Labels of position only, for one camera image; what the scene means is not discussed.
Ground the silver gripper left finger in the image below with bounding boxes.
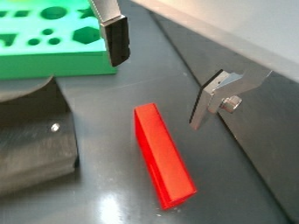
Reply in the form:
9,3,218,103
88,0,130,67

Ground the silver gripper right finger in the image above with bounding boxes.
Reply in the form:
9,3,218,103
189,68,272,130

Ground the red double-square block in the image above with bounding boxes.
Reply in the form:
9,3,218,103
133,103,196,210

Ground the green shape-sorter board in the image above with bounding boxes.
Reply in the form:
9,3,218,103
0,0,117,80

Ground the black curved holder stand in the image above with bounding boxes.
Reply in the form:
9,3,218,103
0,78,78,197

